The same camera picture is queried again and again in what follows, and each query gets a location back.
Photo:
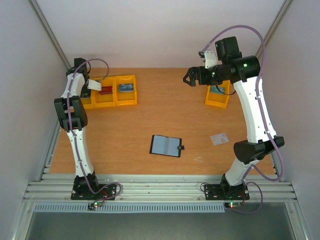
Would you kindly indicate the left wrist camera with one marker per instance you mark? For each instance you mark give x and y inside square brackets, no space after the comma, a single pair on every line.
[94,85]

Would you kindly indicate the right circuit board with LED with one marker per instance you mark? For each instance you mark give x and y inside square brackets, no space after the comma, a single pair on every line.
[232,205]

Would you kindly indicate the blue credit card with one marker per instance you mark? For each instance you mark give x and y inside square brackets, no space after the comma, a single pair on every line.
[123,88]

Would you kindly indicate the card holder with clear sleeves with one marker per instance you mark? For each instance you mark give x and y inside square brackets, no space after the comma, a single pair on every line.
[166,146]

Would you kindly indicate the circuit board with led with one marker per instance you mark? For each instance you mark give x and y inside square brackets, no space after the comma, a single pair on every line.
[95,205]
[232,205]

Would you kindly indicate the yellow bin far right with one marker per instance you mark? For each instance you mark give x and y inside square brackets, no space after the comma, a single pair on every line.
[219,100]

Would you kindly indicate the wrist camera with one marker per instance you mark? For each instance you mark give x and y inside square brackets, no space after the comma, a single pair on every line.
[209,58]
[94,85]

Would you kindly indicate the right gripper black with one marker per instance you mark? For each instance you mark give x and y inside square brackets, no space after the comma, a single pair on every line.
[196,76]

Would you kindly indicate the teal card in bin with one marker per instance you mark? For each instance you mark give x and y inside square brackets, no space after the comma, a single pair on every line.
[217,90]

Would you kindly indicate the white card with red pattern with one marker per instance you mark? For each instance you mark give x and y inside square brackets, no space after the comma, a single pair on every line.
[218,139]

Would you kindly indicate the right aluminium frame post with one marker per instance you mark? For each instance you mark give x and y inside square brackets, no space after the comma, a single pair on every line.
[272,13]

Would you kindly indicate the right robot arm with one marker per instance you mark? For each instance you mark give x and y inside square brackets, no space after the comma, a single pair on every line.
[228,64]

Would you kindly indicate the yellow bin right of trio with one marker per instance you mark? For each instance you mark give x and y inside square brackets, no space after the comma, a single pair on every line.
[126,98]

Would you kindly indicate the slotted grey cable duct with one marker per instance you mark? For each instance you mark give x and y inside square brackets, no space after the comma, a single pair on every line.
[129,208]

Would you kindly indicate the left circuit board with LED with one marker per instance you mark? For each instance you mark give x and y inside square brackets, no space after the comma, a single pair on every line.
[95,205]

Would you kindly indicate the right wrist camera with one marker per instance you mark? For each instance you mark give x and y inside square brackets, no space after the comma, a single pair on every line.
[209,58]

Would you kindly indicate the black VIP card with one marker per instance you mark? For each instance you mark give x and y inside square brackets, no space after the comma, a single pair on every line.
[85,93]

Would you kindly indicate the yellow bin middle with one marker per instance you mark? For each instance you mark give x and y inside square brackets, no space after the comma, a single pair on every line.
[107,100]

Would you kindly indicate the aluminium rail frame front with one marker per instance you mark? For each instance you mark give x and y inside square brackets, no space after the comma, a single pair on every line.
[156,188]

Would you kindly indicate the red credit card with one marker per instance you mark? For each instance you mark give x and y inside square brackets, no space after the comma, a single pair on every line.
[105,90]

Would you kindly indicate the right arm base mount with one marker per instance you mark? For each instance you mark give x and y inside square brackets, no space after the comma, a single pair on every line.
[219,192]

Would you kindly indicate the left aluminium frame post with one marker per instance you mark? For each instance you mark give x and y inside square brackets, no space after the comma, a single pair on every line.
[48,30]

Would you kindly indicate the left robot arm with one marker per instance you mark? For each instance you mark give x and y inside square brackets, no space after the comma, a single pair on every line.
[72,118]

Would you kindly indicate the aluminium frame post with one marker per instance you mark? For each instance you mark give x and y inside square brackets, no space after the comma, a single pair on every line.
[48,30]
[272,13]

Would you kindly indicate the yellow bin left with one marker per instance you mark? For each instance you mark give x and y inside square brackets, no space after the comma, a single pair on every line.
[88,103]

